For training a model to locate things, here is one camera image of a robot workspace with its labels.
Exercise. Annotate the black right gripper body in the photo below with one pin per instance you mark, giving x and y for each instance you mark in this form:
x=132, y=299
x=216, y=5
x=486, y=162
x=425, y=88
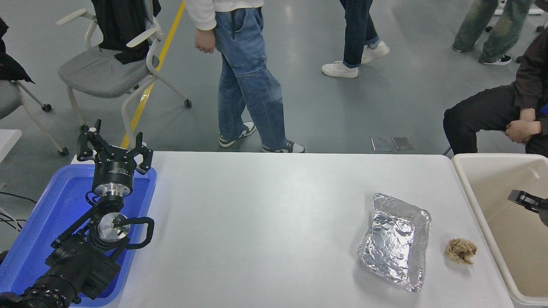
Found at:
x=545, y=217

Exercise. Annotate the person's hand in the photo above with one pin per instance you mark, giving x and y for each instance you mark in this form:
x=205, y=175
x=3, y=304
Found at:
x=204, y=42
x=522, y=130

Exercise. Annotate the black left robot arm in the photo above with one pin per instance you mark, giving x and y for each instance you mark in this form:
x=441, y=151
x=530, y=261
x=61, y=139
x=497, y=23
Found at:
x=81, y=265

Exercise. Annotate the crumpled tan paper ball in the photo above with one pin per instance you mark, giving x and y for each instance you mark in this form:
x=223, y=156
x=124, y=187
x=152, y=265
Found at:
x=460, y=251

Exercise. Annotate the person's forearm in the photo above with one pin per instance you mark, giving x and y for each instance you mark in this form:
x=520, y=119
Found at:
x=527, y=114

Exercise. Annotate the metal floor plate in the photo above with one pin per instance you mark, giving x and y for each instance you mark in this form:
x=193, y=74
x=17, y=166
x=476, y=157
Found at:
x=381, y=144
x=402, y=143

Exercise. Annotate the black garment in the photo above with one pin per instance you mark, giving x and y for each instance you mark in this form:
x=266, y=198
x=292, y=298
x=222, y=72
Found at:
x=10, y=64

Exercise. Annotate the black jacket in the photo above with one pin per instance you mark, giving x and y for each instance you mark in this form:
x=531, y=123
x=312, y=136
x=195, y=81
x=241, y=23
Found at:
x=120, y=25

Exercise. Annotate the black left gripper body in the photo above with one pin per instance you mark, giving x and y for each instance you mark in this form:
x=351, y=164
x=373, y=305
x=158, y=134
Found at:
x=114, y=169

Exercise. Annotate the person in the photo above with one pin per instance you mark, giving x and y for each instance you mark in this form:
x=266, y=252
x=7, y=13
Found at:
x=475, y=25
x=248, y=77
x=483, y=111
x=355, y=30

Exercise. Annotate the large pale bin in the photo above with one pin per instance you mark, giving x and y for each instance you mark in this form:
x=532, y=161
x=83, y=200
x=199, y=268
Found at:
x=492, y=179

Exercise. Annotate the blue plastic tray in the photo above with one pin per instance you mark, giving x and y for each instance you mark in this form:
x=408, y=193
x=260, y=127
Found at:
x=47, y=214

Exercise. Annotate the grey chair with castors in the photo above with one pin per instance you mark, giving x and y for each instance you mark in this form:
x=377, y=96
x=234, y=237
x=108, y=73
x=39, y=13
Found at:
x=8, y=96

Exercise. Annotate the grey chair with white frame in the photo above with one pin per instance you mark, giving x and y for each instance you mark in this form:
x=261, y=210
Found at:
x=94, y=70

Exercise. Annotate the silver foil tray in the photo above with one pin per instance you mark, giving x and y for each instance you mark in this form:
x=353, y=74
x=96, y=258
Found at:
x=394, y=244

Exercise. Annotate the small white table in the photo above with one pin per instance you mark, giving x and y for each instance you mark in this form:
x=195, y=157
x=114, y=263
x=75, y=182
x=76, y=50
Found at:
x=6, y=141

